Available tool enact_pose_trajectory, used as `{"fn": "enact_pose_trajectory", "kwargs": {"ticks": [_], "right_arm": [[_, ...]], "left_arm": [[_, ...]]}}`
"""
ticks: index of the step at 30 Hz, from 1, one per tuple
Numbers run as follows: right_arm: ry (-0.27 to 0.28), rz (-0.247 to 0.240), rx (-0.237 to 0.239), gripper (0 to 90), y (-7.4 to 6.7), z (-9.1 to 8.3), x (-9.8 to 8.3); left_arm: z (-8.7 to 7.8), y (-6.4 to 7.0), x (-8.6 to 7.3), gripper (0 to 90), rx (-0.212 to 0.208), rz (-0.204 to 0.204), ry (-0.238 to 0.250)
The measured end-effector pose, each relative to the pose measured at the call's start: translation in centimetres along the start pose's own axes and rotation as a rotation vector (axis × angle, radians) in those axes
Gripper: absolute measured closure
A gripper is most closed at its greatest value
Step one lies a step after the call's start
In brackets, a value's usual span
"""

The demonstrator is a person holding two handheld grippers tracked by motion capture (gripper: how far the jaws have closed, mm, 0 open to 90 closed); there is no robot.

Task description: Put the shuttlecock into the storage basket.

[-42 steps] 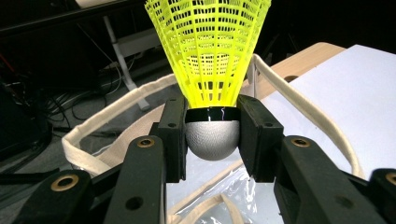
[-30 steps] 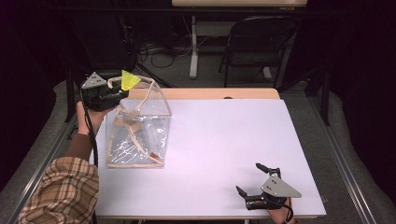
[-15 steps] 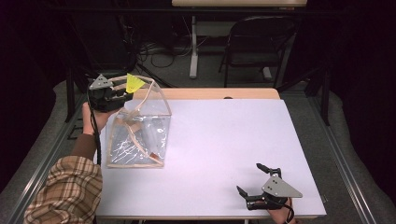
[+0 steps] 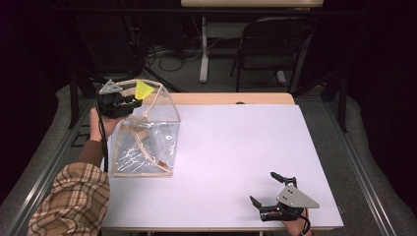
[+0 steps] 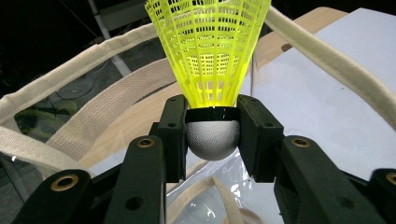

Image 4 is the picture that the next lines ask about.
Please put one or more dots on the black metal stand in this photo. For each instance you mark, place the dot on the black metal stand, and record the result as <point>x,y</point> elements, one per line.
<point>343,105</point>
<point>73,98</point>

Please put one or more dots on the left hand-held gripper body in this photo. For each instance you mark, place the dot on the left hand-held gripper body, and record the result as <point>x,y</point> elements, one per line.
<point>113,106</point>

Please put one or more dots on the yellow shuttlecock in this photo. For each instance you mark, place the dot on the yellow shuttlecock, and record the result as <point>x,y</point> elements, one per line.
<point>143,90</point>

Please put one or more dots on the white table mat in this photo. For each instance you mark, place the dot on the white table mat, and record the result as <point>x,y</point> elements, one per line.
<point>229,183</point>

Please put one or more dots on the beige table with white legs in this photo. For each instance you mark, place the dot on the beige table with white legs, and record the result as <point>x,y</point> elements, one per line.
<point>252,3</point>

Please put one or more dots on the black table grommet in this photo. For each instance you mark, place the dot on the black table grommet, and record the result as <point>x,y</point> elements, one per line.
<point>240,103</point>

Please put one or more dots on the clear bag with beige trim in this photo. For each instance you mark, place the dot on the clear bag with beige trim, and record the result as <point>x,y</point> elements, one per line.
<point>147,147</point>

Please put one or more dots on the aluminium floor rail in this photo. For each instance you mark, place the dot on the aluminium floor rail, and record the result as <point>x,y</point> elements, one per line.
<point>39,187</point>
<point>360,173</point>

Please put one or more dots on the person's left hand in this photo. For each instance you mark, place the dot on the person's left hand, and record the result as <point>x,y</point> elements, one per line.
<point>109,126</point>

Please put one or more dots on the black folding chair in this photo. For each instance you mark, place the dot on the black folding chair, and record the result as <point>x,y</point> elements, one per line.
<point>272,62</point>

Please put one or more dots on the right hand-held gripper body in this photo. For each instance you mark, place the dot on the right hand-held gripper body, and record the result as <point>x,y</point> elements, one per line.
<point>296,196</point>

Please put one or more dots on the person's right hand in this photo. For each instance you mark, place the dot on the person's right hand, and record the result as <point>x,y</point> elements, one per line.
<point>296,227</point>

